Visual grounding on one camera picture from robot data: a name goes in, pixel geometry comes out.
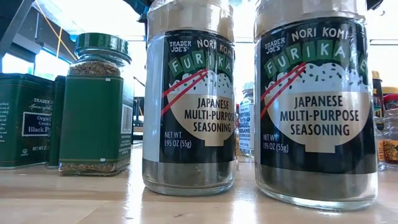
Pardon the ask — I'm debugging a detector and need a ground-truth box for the glass jar with green lid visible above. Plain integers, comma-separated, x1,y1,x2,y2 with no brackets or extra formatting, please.
58,32,135,177

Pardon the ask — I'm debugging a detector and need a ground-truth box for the yellow cable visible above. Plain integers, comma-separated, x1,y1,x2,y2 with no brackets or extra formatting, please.
34,0,78,62

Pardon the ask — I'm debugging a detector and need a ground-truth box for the dark jar with yellow lid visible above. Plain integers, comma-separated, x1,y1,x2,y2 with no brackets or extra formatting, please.
371,70,385,131

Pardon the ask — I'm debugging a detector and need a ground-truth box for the furikake jar with tan lid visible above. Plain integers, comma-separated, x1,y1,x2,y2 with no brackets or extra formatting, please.
142,0,236,197
253,0,379,212

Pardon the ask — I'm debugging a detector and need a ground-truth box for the spice jar with white lid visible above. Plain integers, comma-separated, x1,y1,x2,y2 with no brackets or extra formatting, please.
238,82,256,158

